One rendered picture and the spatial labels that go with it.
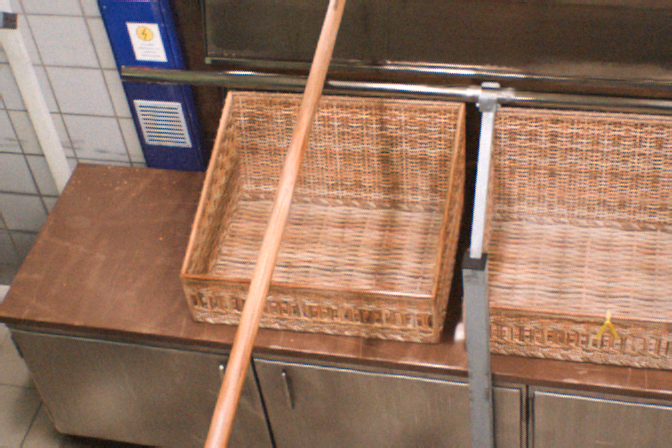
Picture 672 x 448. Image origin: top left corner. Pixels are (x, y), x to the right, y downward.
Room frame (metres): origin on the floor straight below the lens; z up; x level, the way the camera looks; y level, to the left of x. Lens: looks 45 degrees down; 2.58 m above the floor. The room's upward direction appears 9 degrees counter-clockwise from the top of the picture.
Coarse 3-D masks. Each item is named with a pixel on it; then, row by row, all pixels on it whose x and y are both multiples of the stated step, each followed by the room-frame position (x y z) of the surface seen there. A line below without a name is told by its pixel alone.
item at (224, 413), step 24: (336, 0) 1.99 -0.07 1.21; (336, 24) 1.92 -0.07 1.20; (312, 72) 1.78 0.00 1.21; (312, 96) 1.71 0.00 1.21; (312, 120) 1.65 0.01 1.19; (288, 168) 1.53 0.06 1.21; (288, 192) 1.47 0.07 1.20; (264, 240) 1.37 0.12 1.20; (264, 264) 1.31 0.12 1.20; (264, 288) 1.27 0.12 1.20; (240, 336) 1.18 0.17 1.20; (240, 360) 1.13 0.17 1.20; (240, 384) 1.09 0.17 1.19; (216, 408) 1.05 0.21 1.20; (216, 432) 1.01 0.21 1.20
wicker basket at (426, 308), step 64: (256, 128) 2.17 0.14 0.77; (384, 128) 2.07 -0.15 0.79; (256, 192) 2.13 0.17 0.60; (384, 192) 2.04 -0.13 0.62; (448, 192) 1.83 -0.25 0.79; (192, 256) 1.83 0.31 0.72; (256, 256) 1.93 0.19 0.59; (320, 256) 1.90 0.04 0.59; (384, 256) 1.87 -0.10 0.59; (448, 256) 1.76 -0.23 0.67; (320, 320) 1.68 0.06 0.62; (384, 320) 1.63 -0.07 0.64
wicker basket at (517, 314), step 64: (512, 128) 1.98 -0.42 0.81; (576, 128) 1.94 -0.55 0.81; (576, 192) 1.90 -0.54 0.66; (640, 192) 1.85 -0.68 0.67; (512, 256) 1.80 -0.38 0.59; (576, 256) 1.77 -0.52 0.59; (640, 256) 1.74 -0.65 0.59; (512, 320) 1.54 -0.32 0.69; (576, 320) 1.49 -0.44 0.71; (640, 320) 1.46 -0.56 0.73
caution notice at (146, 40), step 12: (132, 24) 2.29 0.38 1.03; (144, 24) 2.28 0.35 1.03; (156, 24) 2.27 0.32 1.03; (132, 36) 2.29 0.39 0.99; (144, 36) 2.28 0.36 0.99; (156, 36) 2.27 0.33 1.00; (144, 48) 2.28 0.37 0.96; (156, 48) 2.27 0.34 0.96; (144, 60) 2.28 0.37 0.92; (156, 60) 2.27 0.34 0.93
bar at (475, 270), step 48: (384, 96) 1.74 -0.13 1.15; (432, 96) 1.71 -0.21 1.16; (480, 96) 1.67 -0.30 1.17; (528, 96) 1.65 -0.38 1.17; (576, 96) 1.63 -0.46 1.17; (624, 96) 1.61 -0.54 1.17; (480, 144) 1.63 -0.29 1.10; (480, 192) 1.57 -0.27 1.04; (480, 240) 1.50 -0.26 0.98; (480, 288) 1.46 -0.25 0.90; (480, 336) 1.46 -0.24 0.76; (480, 384) 1.46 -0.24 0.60; (480, 432) 1.46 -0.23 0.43
